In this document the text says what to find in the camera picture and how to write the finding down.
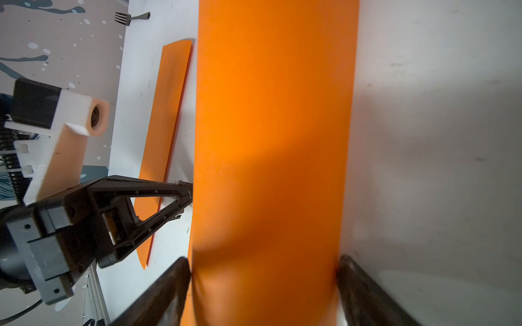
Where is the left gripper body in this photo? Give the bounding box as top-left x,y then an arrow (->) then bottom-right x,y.
5,191 -> 95,305

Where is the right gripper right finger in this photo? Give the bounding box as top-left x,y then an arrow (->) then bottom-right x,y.
337,255 -> 420,326

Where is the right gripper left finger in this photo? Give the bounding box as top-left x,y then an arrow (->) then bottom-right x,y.
111,257 -> 191,326

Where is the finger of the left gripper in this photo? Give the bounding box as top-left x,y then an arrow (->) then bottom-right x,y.
87,175 -> 193,203
97,195 -> 192,268

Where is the orange paper sheet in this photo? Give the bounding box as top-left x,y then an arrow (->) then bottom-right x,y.
133,39 -> 194,270
182,1 -> 360,325

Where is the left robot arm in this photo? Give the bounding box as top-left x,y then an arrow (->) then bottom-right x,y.
1,176 -> 193,305

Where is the black fork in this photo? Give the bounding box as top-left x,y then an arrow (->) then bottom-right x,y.
114,12 -> 151,27

